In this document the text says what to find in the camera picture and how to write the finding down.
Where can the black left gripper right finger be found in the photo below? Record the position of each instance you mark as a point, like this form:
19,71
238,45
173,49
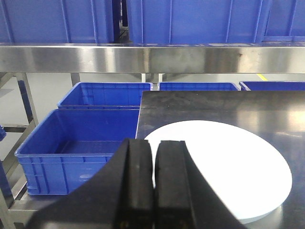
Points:
183,198

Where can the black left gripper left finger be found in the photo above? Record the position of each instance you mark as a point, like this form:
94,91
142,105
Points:
118,196

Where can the light blue plate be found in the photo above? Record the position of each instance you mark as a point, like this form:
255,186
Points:
249,174

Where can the blue bin lower near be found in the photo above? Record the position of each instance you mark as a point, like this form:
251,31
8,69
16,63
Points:
69,146

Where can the blue bin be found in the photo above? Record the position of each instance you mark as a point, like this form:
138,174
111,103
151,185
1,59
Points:
168,22
271,86
59,21
196,86
86,95
286,21
69,146

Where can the blue bin lower far left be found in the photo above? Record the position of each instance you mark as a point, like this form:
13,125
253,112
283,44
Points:
86,95

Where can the blue bin lower far middle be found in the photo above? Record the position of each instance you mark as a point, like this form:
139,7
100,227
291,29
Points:
196,86

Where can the blue bin lower far right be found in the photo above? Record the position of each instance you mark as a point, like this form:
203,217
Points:
271,86

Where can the blue bin upper middle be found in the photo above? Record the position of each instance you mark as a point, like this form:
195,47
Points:
168,22

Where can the blue bin upper right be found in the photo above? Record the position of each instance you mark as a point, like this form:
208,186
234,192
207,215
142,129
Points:
286,21

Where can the blue bin upper left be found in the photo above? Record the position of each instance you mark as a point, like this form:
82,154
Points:
59,21

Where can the steel rack side frame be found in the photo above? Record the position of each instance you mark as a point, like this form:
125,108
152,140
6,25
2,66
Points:
25,98

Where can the stainless steel shelf rail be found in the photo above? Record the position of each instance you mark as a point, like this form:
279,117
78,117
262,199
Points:
270,57

